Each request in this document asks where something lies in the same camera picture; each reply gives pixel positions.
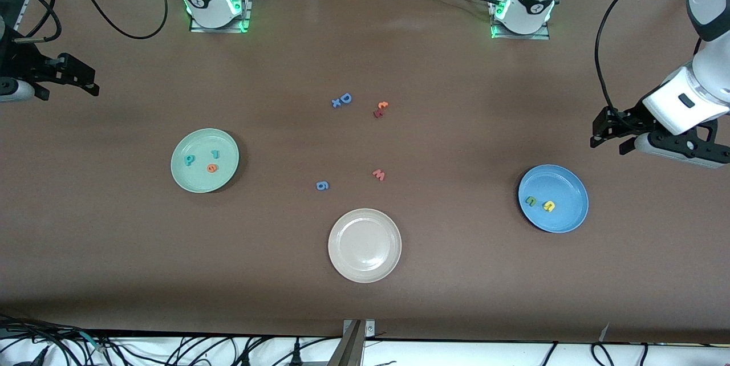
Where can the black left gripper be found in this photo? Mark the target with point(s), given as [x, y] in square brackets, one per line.
[629, 121]

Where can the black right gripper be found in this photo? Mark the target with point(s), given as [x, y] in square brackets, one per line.
[24, 62]

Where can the yellow foam letter u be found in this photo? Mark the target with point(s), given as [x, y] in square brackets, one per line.
[546, 203]

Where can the teal foam letter d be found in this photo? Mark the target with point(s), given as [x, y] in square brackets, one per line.
[186, 162]

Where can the blue plate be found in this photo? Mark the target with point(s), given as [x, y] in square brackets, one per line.
[564, 183]

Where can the light green plate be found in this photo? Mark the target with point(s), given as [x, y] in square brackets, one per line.
[199, 178]

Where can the brown table cover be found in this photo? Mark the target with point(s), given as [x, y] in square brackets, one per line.
[513, 297]

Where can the salmon foam letter w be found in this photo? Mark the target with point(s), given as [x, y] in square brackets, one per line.
[379, 175]

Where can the blue foam letter D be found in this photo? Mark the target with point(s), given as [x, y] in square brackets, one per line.
[349, 98]

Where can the beige plate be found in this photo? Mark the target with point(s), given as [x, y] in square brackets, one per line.
[365, 245]

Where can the blue foam digit 6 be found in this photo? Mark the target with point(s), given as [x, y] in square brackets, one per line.
[319, 185]

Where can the aluminium profile bar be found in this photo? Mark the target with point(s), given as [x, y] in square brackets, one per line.
[349, 350]

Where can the black power plug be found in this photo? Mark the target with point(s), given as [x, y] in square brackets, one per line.
[296, 354]

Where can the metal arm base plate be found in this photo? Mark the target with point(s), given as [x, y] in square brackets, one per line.
[246, 12]
[542, 35]

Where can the small metal clamp bracket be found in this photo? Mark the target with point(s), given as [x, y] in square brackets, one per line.
[369, 327]

